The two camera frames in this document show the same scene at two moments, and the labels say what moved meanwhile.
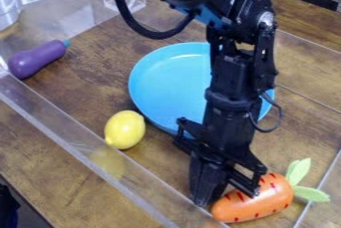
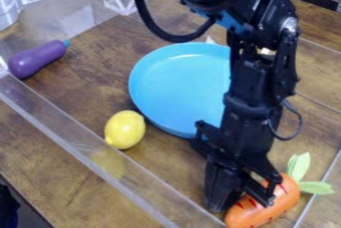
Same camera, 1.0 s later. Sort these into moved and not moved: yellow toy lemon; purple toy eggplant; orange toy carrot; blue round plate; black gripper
Moved: orange toy carrot; black gripper
Not moved: purple toy eggplant; yellow toy lemon; blue round plate
